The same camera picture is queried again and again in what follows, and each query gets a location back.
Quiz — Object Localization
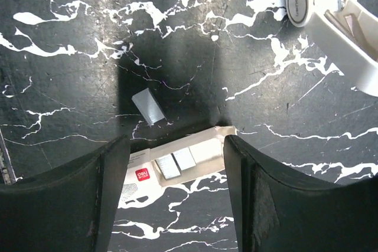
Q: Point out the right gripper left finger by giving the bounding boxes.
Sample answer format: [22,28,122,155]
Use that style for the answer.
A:
[1,135,131,251]

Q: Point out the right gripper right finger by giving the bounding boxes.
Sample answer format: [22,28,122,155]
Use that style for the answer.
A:
[223,135,377,251]

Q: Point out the white staple box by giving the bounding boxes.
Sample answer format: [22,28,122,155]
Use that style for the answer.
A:
[118,126,237,209]

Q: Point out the silver staple strip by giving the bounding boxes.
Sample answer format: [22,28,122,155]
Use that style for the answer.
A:
[132,88,165,126]

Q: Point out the staple strip in box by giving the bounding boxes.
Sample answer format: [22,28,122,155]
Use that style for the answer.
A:
[155,154,181,179]
[172,148,196,171]

